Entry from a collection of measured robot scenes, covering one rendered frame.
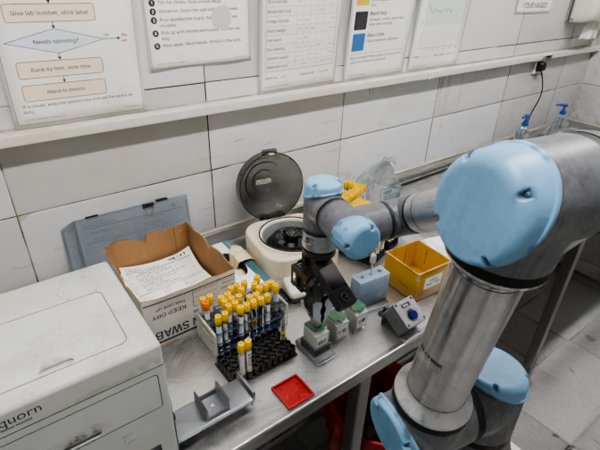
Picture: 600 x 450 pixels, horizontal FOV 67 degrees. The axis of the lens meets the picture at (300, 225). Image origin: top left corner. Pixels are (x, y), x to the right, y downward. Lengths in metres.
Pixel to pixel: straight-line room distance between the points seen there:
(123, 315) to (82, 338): 0.07
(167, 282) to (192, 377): 0.29
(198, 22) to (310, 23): 0.35
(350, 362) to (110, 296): 0.56
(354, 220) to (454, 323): 0.29
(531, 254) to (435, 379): 0.24
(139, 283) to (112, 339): 0.52
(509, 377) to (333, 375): 0.42
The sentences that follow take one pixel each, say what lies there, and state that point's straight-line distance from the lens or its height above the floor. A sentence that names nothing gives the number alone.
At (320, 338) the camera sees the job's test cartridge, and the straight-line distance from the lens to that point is 1.08.
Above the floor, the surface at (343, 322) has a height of 0.93.
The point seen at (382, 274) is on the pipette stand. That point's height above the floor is 0.97.
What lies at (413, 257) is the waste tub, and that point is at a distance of 1.43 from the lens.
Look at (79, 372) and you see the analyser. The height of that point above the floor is 1.17.
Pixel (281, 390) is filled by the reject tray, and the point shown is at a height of 0.88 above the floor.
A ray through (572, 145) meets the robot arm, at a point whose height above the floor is 1.54.
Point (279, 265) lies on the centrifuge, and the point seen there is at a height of 0.97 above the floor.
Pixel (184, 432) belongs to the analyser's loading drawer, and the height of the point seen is 0.92.
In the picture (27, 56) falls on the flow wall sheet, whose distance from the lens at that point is 1.18.
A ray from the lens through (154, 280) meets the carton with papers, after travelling 1.28.
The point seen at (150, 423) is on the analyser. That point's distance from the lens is 0.86.
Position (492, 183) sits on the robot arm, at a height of 1.52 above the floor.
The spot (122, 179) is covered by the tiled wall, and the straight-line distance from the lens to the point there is 1.31.
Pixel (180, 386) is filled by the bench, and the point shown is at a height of 0.87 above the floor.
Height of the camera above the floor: 1.69
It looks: 30 degrees down
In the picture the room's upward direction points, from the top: 2 degrees clockwise
